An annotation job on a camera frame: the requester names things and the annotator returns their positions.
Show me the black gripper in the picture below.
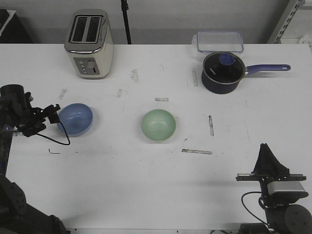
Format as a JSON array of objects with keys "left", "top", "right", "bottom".
[
  {"left": 235, "top": 143, "right": 307, "bottom": 182},
  {"left": 14, "top": 104, "right": 60, "bottom": 137}
]

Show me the blue bowl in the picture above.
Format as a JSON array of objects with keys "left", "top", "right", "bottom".
[{"left": 57, "top": 103, "right": 94, "bottom": 137}]

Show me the green bowl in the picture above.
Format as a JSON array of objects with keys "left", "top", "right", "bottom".
[{"left": 141, "top": 109, "right": 176, "bottom": 142}]

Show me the cream and chrome toaster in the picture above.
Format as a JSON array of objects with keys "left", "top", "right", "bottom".
[{"left": 64, "top": 9, "right": 114, "bottom": 79}]

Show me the dark blue saucepan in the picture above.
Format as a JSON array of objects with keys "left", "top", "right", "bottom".
[{"left": 201, "top": 51, "right": 291, "bottom": 94}]

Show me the glass pot lid blue knob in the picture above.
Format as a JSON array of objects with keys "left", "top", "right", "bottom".
[{"left": 203, "top": 52, "right": 245, "bottom": 84}]

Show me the black tripod pole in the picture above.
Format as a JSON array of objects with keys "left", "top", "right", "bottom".
[{"left": 121, "top": 0, "right": 132, "bottom": 44}]

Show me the clear plastic food container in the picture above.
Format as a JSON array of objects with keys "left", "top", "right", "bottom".
[{"left": 191, "top": 31, "right": 244, "bottom": 61}]

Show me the white metal shelf upright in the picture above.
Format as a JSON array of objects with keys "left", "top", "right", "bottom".
[{"left": 267, "top": 0, "right": 306, "bottom": 44}]

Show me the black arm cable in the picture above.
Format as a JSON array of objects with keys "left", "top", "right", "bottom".
[
  {"left": 36, "top": 121, "right": 71, "bottom": 146},
  {"left": 241, "top": 191, "right": 270, "bottom": 226}
]

